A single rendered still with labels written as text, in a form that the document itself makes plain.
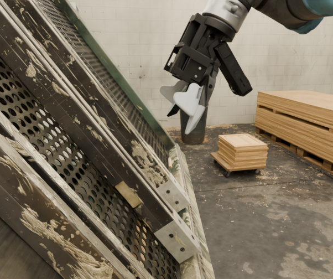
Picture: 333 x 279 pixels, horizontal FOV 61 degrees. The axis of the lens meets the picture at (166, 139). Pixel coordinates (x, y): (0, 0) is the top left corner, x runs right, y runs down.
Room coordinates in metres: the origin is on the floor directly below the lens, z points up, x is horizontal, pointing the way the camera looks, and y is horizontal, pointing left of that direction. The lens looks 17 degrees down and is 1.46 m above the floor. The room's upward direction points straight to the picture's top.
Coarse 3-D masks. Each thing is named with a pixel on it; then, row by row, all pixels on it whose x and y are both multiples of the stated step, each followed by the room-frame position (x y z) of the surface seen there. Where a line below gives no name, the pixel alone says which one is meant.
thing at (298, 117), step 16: (272, 96) 4.74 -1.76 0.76; (288, 96) 4.58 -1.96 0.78; (304, 96) 4.58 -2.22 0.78; (320, 96) 4.58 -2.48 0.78; (256, 112) 5.18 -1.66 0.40; (272, 112) 4.68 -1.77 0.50; (288, 112) 4.27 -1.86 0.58; (304, 112) 3.92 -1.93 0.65; (320, 112) 3.64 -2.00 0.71; (256, 128) 5.17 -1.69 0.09; (272, 128) 4.64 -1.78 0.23; (288, 128) 4.23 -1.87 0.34; (304, 128) 3.87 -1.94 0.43; (320, 128) 3.63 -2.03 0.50; (304, 144) 3.83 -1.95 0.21; (320, 144) 3.54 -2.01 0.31
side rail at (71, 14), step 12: (60, 0) 1.65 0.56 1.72; (72, 12) 1.65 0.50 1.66; (72, 24) 1.65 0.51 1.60; (84, 24) 1.66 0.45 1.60; (84, 36) 1.65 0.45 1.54; (96, 48) 1.65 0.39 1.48; (108, 60) 1.66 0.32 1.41; (120, 72) 1.67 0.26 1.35; (120, 84) 1.66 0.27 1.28; (132, 96) 1.66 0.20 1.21; (144, 108) 1.66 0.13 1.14; (156, 120) 1.66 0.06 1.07; (156, 132) 1.66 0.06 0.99; (168, 144) 1.66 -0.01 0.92
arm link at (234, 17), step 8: (216, 0) 0.54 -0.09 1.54; (224, 0) 0.53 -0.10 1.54; (232, 0) 0.53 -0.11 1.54; (208, 8) 0.55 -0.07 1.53; (216, 8) 0.54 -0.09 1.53; (224, 8) 0.53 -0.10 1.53; (232, 8) 0.53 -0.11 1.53; (240, 8) 0.54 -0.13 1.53; (208, 16) 0.55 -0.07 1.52; (216, 16) 0.53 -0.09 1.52; (224, 16) 0.53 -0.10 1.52; (232, 16) 0.53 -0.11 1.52; (240, 16) 0.54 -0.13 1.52; (232, 24) 0.53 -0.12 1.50; (240, 24) 0.55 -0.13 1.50
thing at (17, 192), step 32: (0, 128) 0.37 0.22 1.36; (0, 160) 0.33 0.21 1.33; (32, 160) 0.37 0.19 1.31; (0, 192) 0.33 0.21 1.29; (32, 192) 0.33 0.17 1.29; (64, 192) 0.37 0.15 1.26; (32, 224) 0.33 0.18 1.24; (64, 224) 0.33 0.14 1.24; (96, 224) 0.37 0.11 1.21; (64, 256) 0.33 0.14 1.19; (96, 256) 0.33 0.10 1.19; (128, 256) 0.38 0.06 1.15
